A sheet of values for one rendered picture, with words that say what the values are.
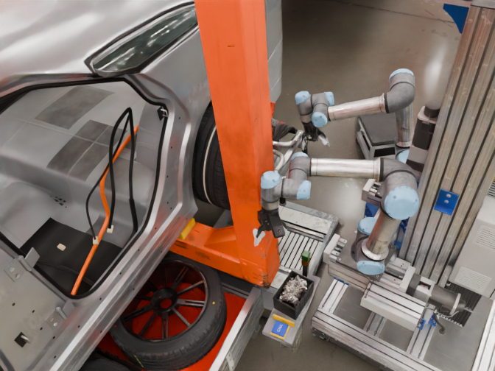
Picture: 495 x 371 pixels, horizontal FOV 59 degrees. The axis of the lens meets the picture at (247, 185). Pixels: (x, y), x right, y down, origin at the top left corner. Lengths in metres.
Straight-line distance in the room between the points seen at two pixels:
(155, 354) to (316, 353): 1.00
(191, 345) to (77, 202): 1.05
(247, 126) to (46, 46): 0.76
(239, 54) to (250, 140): 0.35
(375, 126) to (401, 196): 2.09
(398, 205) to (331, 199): 1.91
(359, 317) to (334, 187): 1.26
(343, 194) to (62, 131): 2.11
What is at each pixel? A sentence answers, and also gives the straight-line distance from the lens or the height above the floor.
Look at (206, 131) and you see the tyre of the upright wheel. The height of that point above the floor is 1.14.
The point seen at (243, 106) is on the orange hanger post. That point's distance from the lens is 1.55.
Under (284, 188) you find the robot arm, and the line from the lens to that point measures 1.69.
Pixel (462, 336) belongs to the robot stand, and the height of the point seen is 0.21.
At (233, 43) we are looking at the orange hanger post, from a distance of 1.43.
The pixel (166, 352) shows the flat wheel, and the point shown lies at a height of 0.50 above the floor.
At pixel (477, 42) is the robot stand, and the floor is 1.92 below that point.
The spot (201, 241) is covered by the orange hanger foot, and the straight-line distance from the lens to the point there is 2.49.
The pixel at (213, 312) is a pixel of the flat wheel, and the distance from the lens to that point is 2.45.
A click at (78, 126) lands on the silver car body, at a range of 2.90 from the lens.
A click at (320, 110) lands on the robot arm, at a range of 2.21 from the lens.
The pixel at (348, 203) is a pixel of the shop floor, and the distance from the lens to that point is 3.53.
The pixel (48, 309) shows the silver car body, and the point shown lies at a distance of 1.90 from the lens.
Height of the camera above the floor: 2.65
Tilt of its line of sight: 46 degrees down
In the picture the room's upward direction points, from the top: 7 degrees counter-clockwise
